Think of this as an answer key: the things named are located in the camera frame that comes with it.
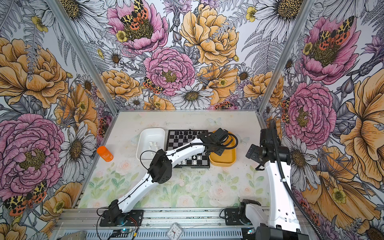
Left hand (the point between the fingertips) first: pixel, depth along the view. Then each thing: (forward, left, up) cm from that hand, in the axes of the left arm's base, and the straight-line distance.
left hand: (218, 150), depth 95 cm
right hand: (-17, -16, +17) cm, 29 cm away
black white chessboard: (+12, +27, -2) cm, 29 cm away
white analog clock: (-41, +24, -1) cm, 48 cm away
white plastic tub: (+9, +44, -1) cm, 45 cm away
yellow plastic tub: (-3, -6, -4) cm, 8 cm away
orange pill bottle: (-3, +67, +4) cm, 67 cm away
